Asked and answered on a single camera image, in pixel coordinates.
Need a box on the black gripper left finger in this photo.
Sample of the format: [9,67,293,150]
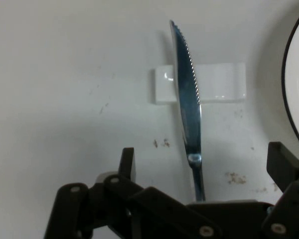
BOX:
[43,147,223,239]

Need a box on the white ceramic cutlery rest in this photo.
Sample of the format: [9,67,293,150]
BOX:
[149,62,247,104]

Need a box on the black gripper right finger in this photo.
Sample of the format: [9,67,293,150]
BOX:
[261,141,299,239]

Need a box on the silver serrated table knife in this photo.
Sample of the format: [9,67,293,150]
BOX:
[168,19,206,202]

